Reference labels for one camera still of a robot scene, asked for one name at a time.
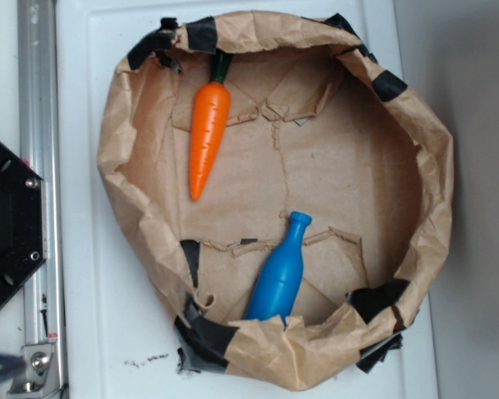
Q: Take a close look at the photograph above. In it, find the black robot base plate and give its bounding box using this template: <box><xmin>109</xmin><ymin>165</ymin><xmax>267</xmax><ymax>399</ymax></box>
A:
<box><xmin>0</xmin><ymin>141</ymin><xmax>46</xmax><ymax>311</ymax></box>

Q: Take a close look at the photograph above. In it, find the orange toy carrot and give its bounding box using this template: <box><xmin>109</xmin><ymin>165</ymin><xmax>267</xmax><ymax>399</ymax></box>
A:
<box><xmin>189</xmin><ymin>50</ymin><xmax>232</xmax><ymax>201</ymax></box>

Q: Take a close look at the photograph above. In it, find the metal corner bracket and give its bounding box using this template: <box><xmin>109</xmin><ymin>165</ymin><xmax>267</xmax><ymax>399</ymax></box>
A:
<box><xmin>7</xmin><ymin>343</ymin><xmax>60</xmax><ymax>398</ymax></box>

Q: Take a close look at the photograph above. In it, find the brown paper bag tray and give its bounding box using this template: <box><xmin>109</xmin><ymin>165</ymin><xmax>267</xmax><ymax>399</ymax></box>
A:
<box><xmin>97</xmin><ymin>11</ymin><xmax>454</xmax><ymax>391</ymax></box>

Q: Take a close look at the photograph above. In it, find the aluminium extrusion rail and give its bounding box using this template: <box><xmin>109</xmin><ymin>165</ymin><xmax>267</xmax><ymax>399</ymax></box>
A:
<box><xmin>17</xmin><ymin>1</ymin><xmax>69</xmax><ymax>398</ymax></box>

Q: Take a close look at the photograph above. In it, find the blue plastic toy bottle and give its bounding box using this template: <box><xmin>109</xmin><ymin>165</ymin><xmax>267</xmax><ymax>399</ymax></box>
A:
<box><xmin>245</xmin><ymin>211</ymin><xmax>312</xmax><ymax>323</ymax></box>

